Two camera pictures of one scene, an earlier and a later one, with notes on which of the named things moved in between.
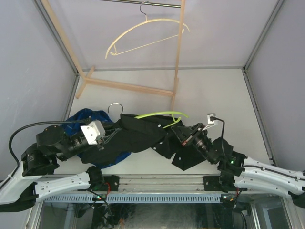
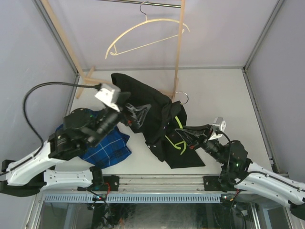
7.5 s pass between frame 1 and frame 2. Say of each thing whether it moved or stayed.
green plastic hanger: moved
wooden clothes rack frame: stayed
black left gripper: moved
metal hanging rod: stayed
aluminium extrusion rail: stayed
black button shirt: moved
